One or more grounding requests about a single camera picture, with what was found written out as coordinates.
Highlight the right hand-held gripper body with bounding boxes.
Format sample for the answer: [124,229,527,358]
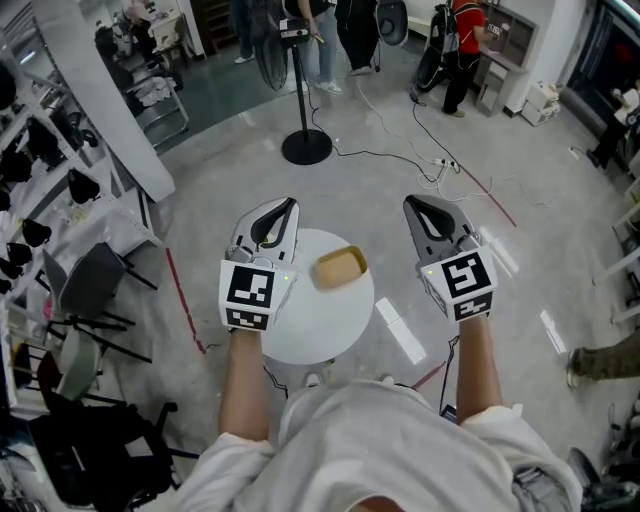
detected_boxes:
[415,234,500,323]

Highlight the person's white shirt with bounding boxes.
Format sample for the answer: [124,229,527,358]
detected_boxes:
[169,378,584,512]

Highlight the white round table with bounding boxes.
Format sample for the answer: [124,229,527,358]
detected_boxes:
[258,228,377,367]

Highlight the white egg chair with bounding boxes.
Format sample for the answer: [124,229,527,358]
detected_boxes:
[376,0,410,49]

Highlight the dark wooden stairs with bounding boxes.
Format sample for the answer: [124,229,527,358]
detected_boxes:
[189,0,236,52]

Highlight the black stand with screen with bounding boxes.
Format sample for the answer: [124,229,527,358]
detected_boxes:
[278,17,334,167]

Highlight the group of black headsets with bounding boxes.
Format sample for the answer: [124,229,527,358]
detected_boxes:
[0,63,102,296]

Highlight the pale folding chair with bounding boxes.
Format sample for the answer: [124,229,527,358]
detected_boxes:
[53,327,105,402]

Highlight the grey chair with black legs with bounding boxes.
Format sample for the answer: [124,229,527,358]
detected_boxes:
[41,241,160,365]

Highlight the white floor cable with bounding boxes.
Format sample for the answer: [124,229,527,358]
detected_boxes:
[353,78,552,210]

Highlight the white storage boxes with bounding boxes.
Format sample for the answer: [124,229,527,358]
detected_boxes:
[519,81,565,127]

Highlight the black round backpack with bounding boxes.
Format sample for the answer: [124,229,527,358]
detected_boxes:
[416,9,452,95]

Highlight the metal frame chair with papers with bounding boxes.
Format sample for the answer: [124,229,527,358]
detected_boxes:
[123,73,192,152]

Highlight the person's right forearm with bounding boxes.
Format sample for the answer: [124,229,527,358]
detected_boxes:
[456,313,504,427]

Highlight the white metal shelf rack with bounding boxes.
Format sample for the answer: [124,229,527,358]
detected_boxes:
[0,44,167,324]

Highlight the black floor fan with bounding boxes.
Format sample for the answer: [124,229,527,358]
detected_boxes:
[252,0,293,93]

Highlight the person's left forearm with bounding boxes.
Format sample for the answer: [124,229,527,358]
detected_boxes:
[218,327,272,445]

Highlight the black office chair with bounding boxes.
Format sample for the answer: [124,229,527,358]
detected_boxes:
[26,398,202,507]

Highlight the black floor cable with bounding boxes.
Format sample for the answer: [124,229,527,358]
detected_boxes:
[305,88,447,182]

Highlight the grey cabinet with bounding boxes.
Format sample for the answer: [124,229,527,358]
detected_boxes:
[473,0,542,119]

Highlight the black equipment bundle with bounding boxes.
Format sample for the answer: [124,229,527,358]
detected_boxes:
[566,398,640,512]

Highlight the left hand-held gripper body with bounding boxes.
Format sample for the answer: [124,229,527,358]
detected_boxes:
[218,243,300,332]

